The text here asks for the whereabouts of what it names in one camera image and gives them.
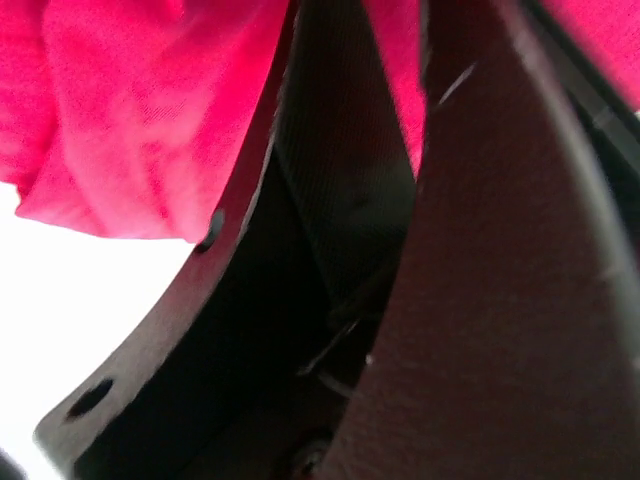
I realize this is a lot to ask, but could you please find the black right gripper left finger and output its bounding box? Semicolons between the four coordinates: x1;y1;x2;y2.
35;1;415;479

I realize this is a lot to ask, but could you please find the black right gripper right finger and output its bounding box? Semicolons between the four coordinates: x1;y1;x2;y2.
319;1;639;479

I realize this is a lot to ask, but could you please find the pink t shirt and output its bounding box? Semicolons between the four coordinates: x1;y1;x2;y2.
1;1;639;252

